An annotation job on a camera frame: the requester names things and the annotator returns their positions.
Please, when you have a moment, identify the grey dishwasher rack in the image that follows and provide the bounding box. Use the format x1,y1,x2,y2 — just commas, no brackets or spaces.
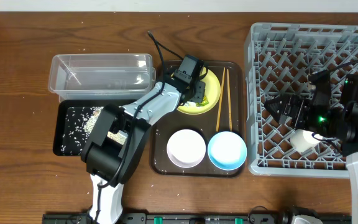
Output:
244,23,358,179

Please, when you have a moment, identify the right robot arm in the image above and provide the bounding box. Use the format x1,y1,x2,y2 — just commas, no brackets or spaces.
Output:
264,73,358,223

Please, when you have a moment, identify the left black cable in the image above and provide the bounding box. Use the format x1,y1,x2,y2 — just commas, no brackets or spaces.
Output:
91,30,186,224

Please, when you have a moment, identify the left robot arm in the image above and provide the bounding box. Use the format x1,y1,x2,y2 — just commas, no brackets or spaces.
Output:
81,81,206,223

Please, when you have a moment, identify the green orange snack wrapper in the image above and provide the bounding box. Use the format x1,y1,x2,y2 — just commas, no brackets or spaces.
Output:
196,95,209,107

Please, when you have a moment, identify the yellow plate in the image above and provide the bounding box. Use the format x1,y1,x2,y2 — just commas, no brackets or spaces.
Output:
177,70,221,115

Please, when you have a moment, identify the clear plastic bin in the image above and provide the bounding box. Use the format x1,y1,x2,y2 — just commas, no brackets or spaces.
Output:
48,54,156,101

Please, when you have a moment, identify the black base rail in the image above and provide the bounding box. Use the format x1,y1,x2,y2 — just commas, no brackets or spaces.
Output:
41,212,352,224

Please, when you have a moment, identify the light blue bowl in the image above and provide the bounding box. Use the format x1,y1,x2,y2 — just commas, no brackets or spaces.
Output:
207,131,247,171

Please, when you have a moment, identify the pink white bowl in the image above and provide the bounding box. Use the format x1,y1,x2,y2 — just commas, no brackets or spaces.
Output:
167,129,206,169

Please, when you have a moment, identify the left wooden chopstick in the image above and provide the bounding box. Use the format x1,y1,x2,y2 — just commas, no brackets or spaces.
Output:
216,67,226,132

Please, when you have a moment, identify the black plastic tray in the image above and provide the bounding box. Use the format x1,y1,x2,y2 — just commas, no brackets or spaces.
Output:
53,100,133,156

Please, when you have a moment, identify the spilled rice pile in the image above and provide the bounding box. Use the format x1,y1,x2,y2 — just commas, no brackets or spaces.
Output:
60,106,103,156

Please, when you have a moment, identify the white cup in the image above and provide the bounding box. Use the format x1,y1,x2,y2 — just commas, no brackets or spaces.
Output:
290,129,322,153

